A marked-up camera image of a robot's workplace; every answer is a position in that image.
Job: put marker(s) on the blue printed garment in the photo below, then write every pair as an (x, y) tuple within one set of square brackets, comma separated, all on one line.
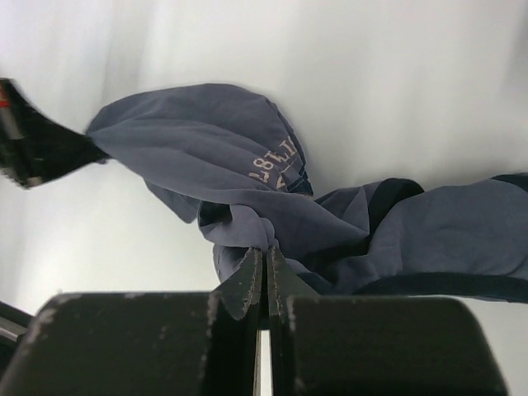
[(226, 158)]

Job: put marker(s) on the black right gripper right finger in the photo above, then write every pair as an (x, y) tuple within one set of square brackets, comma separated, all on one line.
[(371, 345)]

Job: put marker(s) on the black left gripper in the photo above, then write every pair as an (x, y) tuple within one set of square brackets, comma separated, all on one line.
[(36, 150)]

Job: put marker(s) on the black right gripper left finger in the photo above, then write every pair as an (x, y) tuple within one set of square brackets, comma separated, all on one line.
[(163, 343)]

